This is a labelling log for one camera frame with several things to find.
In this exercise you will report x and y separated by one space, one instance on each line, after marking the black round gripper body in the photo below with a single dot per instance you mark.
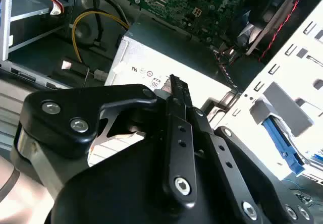
121 196

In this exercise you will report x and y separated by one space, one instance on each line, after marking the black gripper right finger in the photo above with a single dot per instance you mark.
239 163

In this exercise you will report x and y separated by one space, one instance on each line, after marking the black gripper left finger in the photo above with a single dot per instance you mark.
63 108

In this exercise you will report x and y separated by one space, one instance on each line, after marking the hard disk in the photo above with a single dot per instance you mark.
280 140

